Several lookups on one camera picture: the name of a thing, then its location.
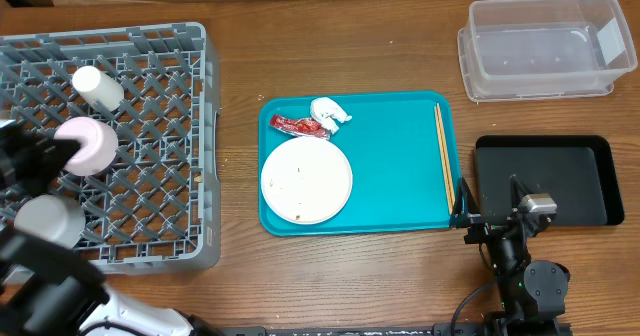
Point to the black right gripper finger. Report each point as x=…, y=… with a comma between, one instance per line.
x=465, y=209
x=518, y=192

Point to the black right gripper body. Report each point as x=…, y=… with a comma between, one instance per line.
x=494, y=223

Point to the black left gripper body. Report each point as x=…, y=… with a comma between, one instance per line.
x=26, y=158

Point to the grey-white small bowl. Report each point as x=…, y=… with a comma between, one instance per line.
x=56, y=219

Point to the pink plastic cup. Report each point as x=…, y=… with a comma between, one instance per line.
x=98, y=145

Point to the white plastic cup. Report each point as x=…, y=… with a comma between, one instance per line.
x=94, y=85

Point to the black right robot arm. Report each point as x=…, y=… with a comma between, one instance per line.
x=532, y=293

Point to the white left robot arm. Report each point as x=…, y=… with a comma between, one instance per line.
x=65, y=294

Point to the grey dishwasher rack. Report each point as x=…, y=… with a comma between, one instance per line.
x=156, y=207

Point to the left wooden chopstick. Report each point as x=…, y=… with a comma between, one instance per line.
x=442, y=156

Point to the wooden chopstick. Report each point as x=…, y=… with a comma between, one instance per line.
x=446, y=151
x=442, y=156

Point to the black plastic bin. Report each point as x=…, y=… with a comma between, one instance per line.
x=577, y=171

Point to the teal plastic tray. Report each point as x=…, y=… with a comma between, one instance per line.
x=392, y=146

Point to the right wooden chopstick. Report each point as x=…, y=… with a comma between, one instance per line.
x=446, y=151

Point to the clear plastic container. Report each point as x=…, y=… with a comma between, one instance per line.
x=544, y=49

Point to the white round plate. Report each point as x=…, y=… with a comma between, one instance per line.
x=306, y=180

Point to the crumpled white napkin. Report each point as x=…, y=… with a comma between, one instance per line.
x=327, y=113

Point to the red snack wrapper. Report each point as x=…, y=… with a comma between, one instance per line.
x=299, y=127

